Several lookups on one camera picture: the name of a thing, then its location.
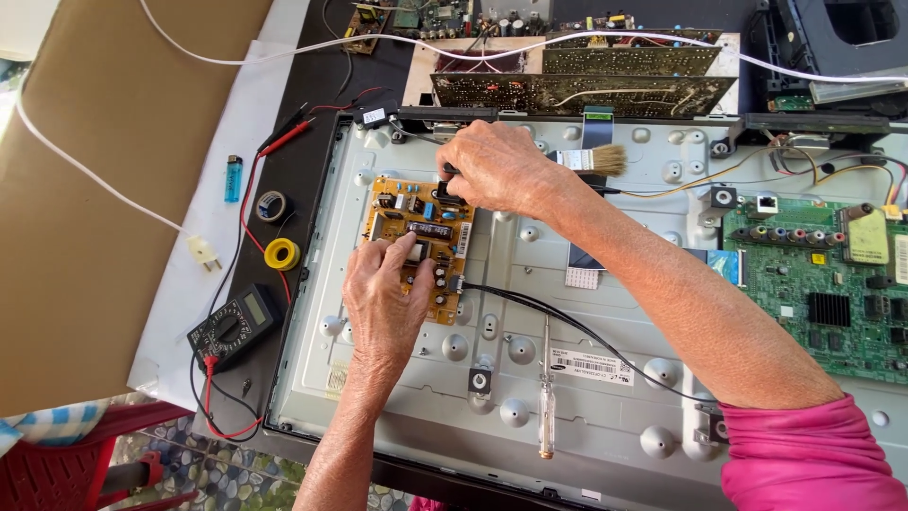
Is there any white cloth sheet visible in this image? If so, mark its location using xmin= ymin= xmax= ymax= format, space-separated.
xmin=127 ymin=0 xmax=322 ymax=414

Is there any clear handle screwdriver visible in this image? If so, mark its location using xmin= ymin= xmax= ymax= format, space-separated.
xmin=537 ymin=314 xmax=557 ymax=461

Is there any blue checkered cloth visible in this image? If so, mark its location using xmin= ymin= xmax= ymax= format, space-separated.
xmin=0 ymin=397 xmax=112 ymax=457

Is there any white flat ribbon cable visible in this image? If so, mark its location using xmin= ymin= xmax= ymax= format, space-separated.
xmin=565 ymin=240 xmax=608 ymax=290

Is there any person's left hand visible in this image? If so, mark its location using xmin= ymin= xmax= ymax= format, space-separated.
xmin=342 ymin=233 xmax=438 ymax=366

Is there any grey metal television back panel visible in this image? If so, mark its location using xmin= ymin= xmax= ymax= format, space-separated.
xmin=264 ymin=112 xmax=908 ymax=511

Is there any medium dark circuit board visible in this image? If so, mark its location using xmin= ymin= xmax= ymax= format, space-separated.
xmin=542 ymin=44 xmax=722 ymax=77

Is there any long black speaker bar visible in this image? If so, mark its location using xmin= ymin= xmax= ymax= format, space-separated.
xmin=743 ymin=112 xmax=892 ymax=137

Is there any coloured wire bundle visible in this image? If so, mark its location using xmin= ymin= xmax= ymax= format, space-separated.
xmin=616 ymin=132 xmax=908 ymax=208

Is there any long dark circuit board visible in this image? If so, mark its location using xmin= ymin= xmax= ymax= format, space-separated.
xmin=430 ymin=72 xmax=739 ymax=119

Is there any paint brush with black handle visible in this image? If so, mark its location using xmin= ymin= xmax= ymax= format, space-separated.
xmin=443 ymin=144 xmax=629 ymax=179

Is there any yellow solder wire spool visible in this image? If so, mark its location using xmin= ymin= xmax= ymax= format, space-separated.
xmin=263 ymin=237 xmax=302 ymax=272

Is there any grey flat ribbon cable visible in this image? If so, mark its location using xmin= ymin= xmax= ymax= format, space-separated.
xmin=581 ymin=106 xmax=615 ymax=151

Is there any small brown circuit board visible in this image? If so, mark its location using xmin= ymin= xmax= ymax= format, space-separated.
xmin=343 ymin=0 xmax=393 ymax=55

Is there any black multimeter probe lead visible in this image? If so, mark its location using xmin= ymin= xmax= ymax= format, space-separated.
xmin=187 ymin=102 xmax=310 ymax=445

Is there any person's right hand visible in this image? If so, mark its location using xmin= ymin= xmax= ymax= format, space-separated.
xmin=435 ymin=119 xmax=573 ymax=221

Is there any white power cord with plug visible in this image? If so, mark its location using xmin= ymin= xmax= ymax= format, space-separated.
xmin=13 ymin=0 xmax=908 ymax=273

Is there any small black speaker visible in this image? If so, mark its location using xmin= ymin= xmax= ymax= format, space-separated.
xmin=352 ymin=98 xmax=402 ymax=132

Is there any board with grey capacitors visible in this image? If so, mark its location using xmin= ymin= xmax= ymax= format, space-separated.
xmin=474 ymin=0 xmax=556 ymax=38

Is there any brown cardboard sheet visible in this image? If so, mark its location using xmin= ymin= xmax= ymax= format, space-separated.
xmin=0 ymin=0 xmax=275 ymax=419

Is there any red multimeter probe lead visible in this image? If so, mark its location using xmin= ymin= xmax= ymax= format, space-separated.
xmin=203 ymin=116 xmax=317 ymax=440

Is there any black cable on panel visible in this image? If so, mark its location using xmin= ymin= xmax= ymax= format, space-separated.
xmin=450 ymin=275 xmax=719 ymax=407

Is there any black television casing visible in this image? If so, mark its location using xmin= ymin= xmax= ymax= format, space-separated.
xmin=751 ymin=0 xmax=908 ymax=120

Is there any pink sleeve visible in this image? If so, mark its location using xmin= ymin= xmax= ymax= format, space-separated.
xmin=719 ymin=393 xmax=908 ymax=511

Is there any green main circuit board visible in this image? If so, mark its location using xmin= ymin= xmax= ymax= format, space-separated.
xmin=721 ymin=194 xmax=908 ymax=386

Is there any beige wooden board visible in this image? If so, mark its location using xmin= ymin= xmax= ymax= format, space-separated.
xmin=402 ymin=33 xmax=743 ymax=118

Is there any black electrical tape roll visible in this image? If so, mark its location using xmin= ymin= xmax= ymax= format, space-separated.
xmin=254 ymin=189 xmax=289 ymax=224

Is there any red plastic chair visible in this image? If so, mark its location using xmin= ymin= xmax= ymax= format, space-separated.
xmin=0 ymin=400 xmax=197 ymax=511

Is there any blue lighter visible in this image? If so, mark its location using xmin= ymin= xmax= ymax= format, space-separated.
xmin=223 ymin=155 xmax=244 ymax=204

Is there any narrow board with yellow parts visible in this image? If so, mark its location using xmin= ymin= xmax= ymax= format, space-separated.
xmin=559 ymin=10 xmax=723 ymax=49

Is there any yellow power supply board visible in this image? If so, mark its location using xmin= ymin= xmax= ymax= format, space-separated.
xmin=361 ymin=176 xmax=475 ymax=326

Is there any green board with connectors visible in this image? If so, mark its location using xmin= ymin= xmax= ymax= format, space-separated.
xmin=390 ymin=0 xmax=475 ymax=41

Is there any black digital multimeter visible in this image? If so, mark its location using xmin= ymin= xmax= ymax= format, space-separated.
xmin=186 ymin=283 xmax=282 ymax=372

